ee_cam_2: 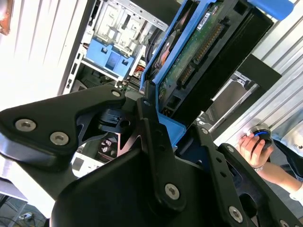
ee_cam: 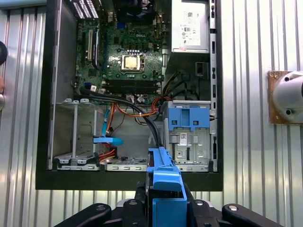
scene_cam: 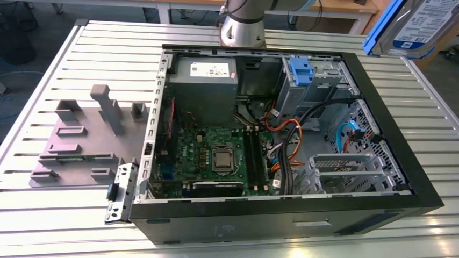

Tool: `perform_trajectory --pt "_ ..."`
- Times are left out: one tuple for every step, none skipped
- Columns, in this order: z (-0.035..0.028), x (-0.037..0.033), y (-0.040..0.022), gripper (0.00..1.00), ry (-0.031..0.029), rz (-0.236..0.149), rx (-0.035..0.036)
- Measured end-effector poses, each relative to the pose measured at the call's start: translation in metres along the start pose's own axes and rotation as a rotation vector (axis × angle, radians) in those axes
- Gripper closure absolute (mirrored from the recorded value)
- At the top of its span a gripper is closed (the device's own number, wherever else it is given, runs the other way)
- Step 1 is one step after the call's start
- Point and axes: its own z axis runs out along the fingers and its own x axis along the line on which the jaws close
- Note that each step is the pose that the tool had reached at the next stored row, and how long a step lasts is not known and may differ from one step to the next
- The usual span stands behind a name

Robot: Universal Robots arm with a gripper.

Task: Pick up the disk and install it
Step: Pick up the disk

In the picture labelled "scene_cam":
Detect hard disk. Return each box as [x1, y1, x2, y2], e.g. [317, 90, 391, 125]
[362, 0, 459, 60]

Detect orange wire bundle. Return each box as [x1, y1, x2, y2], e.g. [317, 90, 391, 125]
[265, 101, 306, 173]

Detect yellow wire bundle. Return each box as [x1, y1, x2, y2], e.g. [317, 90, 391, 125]
[233, 111, 259, 127]

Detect grey parts rack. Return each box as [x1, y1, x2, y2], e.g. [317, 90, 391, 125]
[28, 84, 150, 190]

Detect black RAM slot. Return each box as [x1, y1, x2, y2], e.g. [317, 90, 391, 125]
[243, 126, 262, 191]
[253, 126, 270, 190]

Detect black hanging cable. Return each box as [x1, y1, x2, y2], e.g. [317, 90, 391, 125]
[311, 0, 325, 31]

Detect green RAM stick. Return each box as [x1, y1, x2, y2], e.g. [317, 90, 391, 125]
[56, 155, 98, 163]

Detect blue plastic drive latch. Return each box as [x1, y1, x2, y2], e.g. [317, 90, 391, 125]
[290, 58, 314, 87]

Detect silver CPU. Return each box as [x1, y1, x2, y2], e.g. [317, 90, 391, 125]
[214, 152, 234, 169]

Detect black graphics card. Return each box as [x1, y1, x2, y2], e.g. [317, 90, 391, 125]
[193, 181, 245, 198]

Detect black case fan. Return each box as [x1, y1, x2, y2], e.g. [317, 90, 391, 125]
[158, 92, 177, 159]

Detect blue data wire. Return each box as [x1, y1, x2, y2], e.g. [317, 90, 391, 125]
[337, 120, 359, 154]

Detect metal card retention bracket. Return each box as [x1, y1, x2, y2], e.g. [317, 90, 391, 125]
[103, 162, 141, 225]

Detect black power connector wire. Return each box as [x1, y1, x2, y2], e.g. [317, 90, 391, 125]
[350, 130, 381, 147]

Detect black open PC case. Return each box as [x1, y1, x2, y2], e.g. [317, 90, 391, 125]
[103, 44, 446, 246]

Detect wooden cabinet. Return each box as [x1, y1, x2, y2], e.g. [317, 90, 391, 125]
[365, 0, 459, 70]

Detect grey power supply unit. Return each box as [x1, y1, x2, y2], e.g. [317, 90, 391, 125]
[167, 56, 241, 128]

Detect wooden desk white frame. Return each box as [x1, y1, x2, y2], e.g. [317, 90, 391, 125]
[50, 0, 381, 34]

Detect CPU socket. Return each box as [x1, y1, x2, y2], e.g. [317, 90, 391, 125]
[209, 144, 241, 176]

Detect black office chair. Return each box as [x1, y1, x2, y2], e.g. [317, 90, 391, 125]
[0, 8, 40, 65]

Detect green motherboard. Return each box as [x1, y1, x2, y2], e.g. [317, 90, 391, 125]
[153, 126, 285, 198]

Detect metal disk bay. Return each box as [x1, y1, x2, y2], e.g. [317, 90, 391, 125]
[309, 153, 399, 194]

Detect metal drive cage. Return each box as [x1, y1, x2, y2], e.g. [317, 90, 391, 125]
[275, 56, 359, 116]

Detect blue floor cable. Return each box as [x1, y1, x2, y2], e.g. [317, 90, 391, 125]
[0, 69, 43, 80]

